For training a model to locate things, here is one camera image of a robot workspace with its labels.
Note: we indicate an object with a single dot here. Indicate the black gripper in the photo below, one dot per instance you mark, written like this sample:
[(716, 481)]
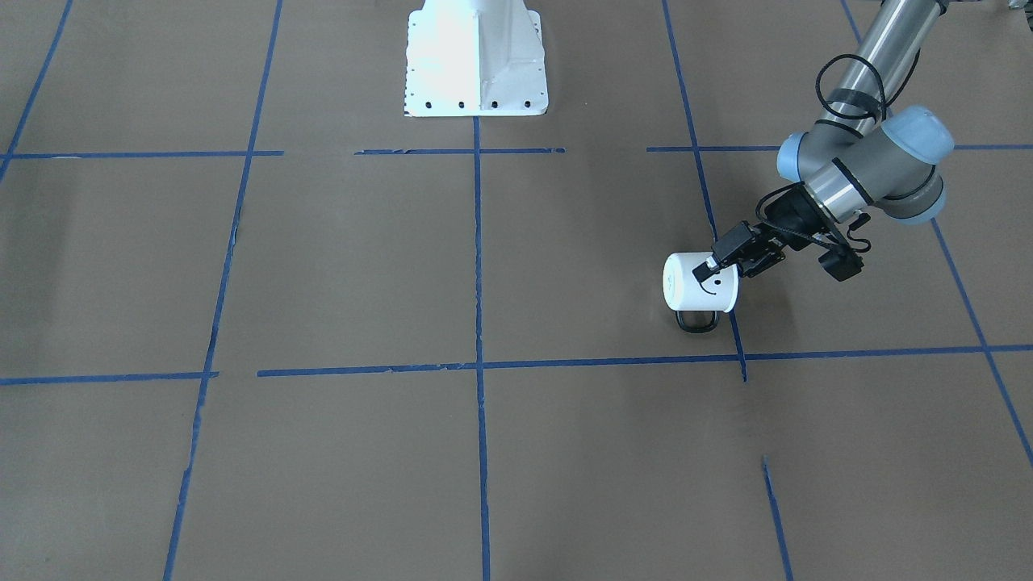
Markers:
[(788, 213)]

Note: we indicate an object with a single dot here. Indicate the white smiley face mug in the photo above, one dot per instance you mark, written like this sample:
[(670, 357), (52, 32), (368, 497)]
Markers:
[(684, 294)]

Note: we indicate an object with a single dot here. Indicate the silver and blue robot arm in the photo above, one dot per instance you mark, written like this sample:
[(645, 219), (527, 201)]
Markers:
[(860, 154)]

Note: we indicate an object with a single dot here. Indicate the brown paper table cover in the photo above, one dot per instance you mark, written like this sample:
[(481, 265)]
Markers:
[(257, 324)]

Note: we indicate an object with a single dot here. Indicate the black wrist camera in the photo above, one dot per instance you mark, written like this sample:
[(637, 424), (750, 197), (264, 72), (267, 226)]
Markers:
[(841, 262)]

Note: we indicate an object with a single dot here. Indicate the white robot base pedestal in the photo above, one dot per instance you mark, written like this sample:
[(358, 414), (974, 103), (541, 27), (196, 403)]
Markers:
[(475, 59)]

